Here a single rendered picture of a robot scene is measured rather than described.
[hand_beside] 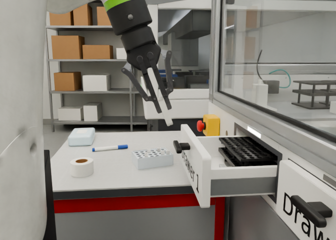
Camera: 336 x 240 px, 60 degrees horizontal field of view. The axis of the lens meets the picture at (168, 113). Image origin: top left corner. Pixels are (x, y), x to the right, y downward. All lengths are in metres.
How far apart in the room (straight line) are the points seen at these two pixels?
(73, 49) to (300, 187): 4.26
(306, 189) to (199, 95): 1.06
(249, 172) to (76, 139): 0.79
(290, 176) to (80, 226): 0.61
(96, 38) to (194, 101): 3.61
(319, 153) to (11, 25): 0.45
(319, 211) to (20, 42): 0.41
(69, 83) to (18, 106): 4.40
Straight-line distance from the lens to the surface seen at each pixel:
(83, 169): 0.93
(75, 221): 0.93
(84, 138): 1.24
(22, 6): 0.24
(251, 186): 0.65
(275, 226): 0.69
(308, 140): 0.54
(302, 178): 0.54
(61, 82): 4.68
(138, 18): 0.66
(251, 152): 0.71
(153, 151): 1.04
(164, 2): 1.50
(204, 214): 0.93
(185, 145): 0.70
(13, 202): 0.25
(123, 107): 4.95
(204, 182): 0.59
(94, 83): 4.51
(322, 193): 0.49
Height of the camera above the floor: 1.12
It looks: 11 degrees down
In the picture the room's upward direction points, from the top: straight up
